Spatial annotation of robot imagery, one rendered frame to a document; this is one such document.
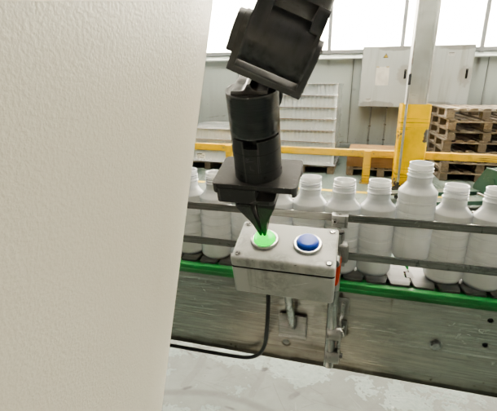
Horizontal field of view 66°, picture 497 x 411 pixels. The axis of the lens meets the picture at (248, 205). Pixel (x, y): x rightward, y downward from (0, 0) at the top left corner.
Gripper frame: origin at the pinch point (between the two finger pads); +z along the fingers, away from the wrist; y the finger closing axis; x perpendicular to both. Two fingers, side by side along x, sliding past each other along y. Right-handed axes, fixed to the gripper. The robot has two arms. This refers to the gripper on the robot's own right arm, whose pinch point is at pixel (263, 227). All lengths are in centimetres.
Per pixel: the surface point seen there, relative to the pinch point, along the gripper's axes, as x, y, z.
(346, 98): -673, 4, 250
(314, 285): 4.0, -7.5, 5.8
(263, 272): 4.0, -0.6, 4.5
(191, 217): -12.7, 17.4, 10.2
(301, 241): 0.6, -5.2, 1.2
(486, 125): -501, -186, 218
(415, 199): -13.9, -21.1, 3.3
